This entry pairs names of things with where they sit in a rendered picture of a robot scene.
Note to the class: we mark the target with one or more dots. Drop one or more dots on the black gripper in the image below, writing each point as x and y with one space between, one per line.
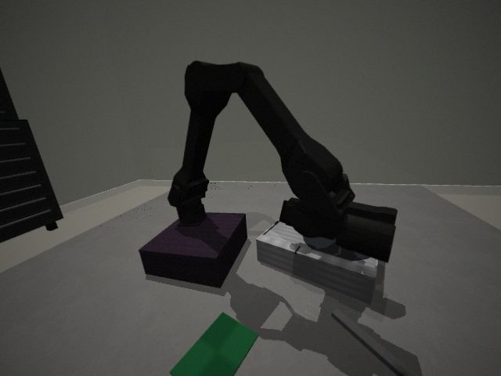
297 200

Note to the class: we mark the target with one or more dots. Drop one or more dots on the dark grey round disc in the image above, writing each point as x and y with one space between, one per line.
329 247

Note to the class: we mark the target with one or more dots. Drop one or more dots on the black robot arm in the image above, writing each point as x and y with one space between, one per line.
311 170

